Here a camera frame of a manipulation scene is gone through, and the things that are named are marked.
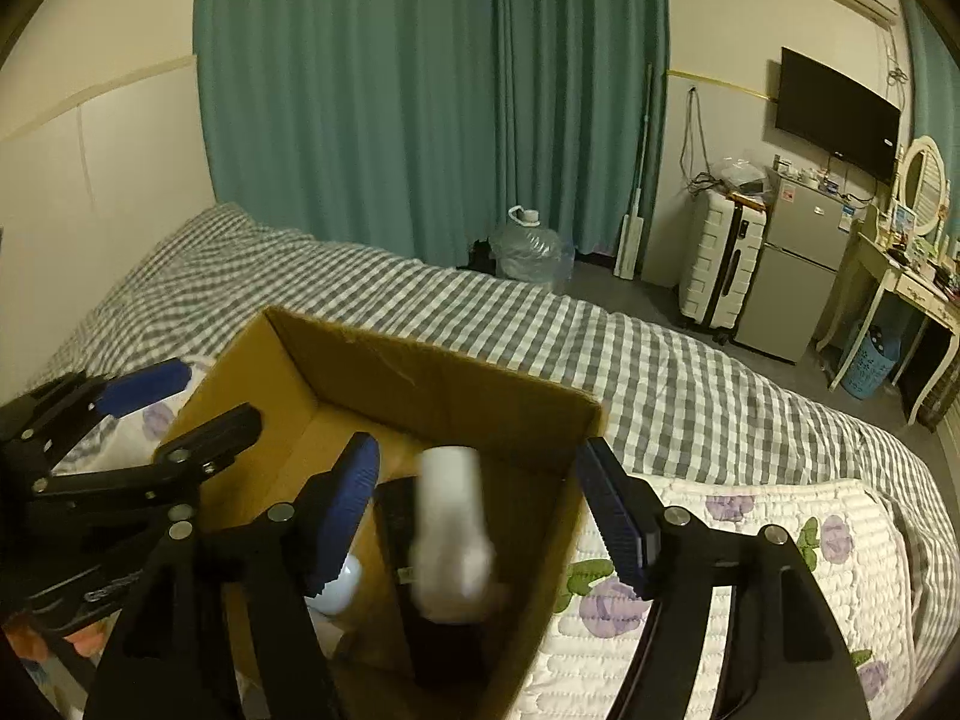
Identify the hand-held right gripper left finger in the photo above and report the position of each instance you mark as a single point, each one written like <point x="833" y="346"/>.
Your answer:
<point x="351" y="504"/>

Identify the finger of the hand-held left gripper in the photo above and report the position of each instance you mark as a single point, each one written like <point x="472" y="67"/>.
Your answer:
<point x="217" y="435"/>
<point x="142" y="388"/>

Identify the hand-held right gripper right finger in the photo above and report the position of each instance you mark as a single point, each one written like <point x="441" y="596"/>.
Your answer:
<point x="611" y="521"/>

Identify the white plastic bottle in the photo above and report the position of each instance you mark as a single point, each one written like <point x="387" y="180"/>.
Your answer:
<point x="450" y="532"/>

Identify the brown cardboard box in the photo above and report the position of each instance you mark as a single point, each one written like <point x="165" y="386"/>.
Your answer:
<point x="465" y="405"/>

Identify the black flat device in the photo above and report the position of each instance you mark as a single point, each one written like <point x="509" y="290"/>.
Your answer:
<point x="397" y="532"/>

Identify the white round container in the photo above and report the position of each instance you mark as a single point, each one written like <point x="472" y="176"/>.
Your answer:
<point x="341" y="591"/>

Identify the white floral quilt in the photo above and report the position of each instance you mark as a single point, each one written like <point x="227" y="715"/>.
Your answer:
<point x="750" y="615"/>

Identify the grey checked bed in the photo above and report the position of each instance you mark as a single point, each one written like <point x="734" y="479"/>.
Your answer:
<point x="525" y="337"/>

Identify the white ribbed suitcase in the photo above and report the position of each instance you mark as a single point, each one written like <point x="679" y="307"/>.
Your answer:
<point x="716" y="262"/>

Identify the clear water jug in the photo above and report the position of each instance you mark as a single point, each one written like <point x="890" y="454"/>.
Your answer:
<point x="532" y="247"/>

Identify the white flat mop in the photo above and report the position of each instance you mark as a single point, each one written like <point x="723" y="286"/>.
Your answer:
<point x="634" y="225"/>

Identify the blue perforated waste basket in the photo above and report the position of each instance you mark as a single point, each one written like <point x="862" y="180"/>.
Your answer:
<point x="870" y="360"/>

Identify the silver two-door fridge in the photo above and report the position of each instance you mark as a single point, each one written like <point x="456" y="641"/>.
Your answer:
<point x="795" y="270"/>

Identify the wide green curtain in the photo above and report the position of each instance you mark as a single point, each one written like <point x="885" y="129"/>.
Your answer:
<point x="337" y="90"/>

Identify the clear plastic bag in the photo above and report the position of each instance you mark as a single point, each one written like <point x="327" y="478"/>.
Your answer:
<point x="739" y="174"/>

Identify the cream dressing table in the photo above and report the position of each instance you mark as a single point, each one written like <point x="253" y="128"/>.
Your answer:
<point x="885" y="262"/>

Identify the narrow green curtain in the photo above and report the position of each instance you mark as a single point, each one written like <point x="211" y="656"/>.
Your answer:
<point x="577" y="90"/>

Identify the white oval mirror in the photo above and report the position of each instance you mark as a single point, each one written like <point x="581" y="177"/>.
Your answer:
<point x="921" y="180"/>

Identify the green window curtain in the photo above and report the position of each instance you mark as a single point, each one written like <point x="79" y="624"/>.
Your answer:
<point x="934" y="90"/>

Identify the black wall television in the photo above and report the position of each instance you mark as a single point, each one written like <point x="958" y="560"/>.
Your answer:
<point x="832" y="112"/>

